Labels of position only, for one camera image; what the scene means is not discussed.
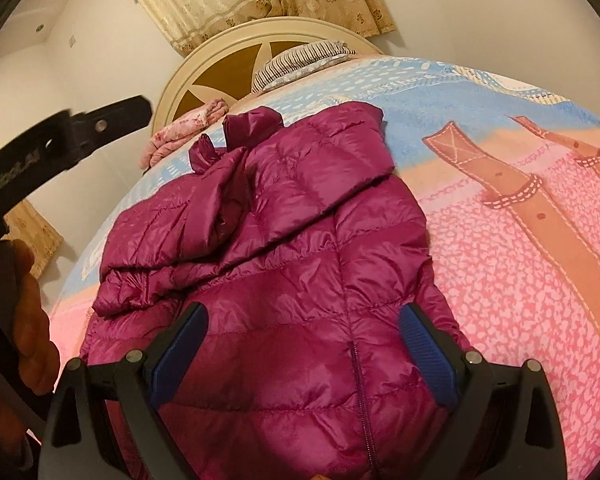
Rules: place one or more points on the magenta puffer coat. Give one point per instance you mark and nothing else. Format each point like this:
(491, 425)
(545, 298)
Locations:
(303, 244)

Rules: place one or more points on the pink floral folded blanket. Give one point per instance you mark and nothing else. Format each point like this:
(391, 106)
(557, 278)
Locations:
(171, 137)

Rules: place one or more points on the beige side window curtain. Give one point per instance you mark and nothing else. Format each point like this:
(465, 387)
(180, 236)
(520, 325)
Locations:
(32, 239)

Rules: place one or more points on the pink blue patterned bedspread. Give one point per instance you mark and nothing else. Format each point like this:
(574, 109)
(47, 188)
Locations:
(508, 179)

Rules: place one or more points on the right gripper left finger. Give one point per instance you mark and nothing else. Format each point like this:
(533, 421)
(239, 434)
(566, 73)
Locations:
(79, 441)

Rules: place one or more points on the striped pillow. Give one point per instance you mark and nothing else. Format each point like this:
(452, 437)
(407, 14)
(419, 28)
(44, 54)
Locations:
(298, 62)

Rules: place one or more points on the person's left hand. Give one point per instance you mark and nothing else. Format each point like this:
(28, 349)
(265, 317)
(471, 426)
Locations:
(29, 364)

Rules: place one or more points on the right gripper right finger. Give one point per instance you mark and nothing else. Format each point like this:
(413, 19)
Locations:
(503, 421)

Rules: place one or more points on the cream wooden headboard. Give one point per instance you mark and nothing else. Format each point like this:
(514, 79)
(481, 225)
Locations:
(224, 66)

